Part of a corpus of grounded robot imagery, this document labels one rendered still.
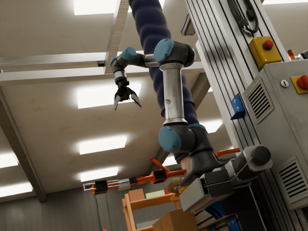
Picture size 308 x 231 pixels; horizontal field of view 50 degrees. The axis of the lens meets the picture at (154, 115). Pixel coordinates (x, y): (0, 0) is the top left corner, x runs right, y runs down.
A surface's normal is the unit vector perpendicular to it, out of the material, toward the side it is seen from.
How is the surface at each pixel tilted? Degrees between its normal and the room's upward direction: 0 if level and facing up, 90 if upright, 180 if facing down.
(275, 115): 90
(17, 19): 180
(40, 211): 90
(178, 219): 90
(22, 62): 90
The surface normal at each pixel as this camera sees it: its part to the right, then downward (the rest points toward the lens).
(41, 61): 0.25, -0.46
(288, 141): -0.95, 0.14
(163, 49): -0.78, -0.21
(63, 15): 0.24, 0.88
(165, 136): -0.77, 0.06
